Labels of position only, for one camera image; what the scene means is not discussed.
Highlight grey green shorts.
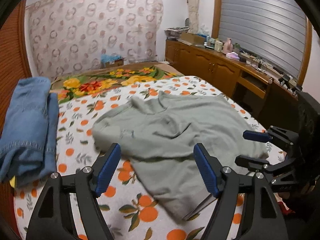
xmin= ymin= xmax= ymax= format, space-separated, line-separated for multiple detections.
xmin=92 ymin=92 xmax=268 ymax=220

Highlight wooden sideboard cabinet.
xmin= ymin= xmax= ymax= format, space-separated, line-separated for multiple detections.
xmin=165 ymin=39 xmax=298 ymax=120

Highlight orange print white sheet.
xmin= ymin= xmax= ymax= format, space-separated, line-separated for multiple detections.
xmin=13 ymin=75 xmax=288 ymax=240

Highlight folded blue jeans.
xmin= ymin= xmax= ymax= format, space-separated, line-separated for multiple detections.
xmin=1 ymin=77 xmax=59 ymax=188

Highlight pink pouch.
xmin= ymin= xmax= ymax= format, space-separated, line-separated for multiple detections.
xmin=226 ymin=51 xmax=240 ymax=61

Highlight white jar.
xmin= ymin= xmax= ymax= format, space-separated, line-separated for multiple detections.
xmin=214 ymin=40 xmax=223 ymax=53

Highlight grey window blind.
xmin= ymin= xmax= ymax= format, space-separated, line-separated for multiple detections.
xmin=219 ymin=0 xmax=307 ymax=78

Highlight cardboard box on sideboard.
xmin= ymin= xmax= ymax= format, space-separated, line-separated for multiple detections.
xmin=179 ymin=33 xmax=206 ymax=46

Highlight stack of newspapers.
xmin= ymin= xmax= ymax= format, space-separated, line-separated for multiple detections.
xmin=164 ymin=27 xmax=190 ymax=40

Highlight floral pink blanket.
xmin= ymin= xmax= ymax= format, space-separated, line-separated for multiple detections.
xmin=50 ymin=62 xmax=182 ymax=103

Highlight beige side curtain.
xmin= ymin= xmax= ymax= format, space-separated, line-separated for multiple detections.
xmin=188 ymin=0 xmax=200 ymax=34

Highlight wooden louvered wardrobe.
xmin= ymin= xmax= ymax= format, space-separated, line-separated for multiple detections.
xmin=0 ymin=0 xmax=31 ymax=128

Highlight cardboard box with blue bag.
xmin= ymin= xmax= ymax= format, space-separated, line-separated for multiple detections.
xmin=100 ymin=54 xmax=124 ymax=68

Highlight circle pattern sheer curtain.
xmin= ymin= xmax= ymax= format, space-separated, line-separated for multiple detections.
xmin=26 ymin=0 xmax=163 ymax=79

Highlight cables on sideboard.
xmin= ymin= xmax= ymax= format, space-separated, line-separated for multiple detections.
xmin=246 ymin=56 xmax=273 ymax=73

